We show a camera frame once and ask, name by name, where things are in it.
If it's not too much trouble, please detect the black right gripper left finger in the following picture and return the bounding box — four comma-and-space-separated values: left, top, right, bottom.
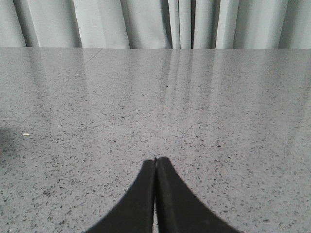
87, 160, 156, 233

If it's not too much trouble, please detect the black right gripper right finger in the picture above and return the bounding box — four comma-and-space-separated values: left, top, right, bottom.
155, 157, 237, 233

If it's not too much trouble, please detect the grey pleated curtain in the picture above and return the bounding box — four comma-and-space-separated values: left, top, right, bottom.
0, 0, 311, 49

